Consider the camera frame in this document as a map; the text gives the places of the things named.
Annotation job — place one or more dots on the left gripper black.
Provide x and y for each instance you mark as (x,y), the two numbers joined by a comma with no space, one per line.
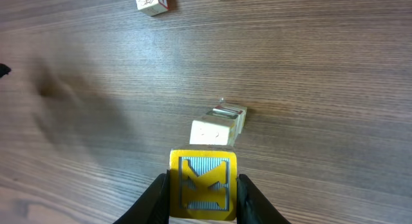
(4,70)

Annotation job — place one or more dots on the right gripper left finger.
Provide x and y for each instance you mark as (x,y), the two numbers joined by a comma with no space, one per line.
(153,206)

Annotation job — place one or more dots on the yellow sided picture block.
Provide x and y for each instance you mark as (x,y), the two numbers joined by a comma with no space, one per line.
(224,115)

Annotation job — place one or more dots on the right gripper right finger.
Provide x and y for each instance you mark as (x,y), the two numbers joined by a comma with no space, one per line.
(253,207)

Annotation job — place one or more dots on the plain block red side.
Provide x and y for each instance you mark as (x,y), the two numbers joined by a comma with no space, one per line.
(152,7)

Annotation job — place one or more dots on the yellow top block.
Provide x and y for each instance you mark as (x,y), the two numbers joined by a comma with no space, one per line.
(203,182)

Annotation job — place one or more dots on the white block teal side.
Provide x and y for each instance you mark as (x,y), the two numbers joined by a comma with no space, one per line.
(240,111)

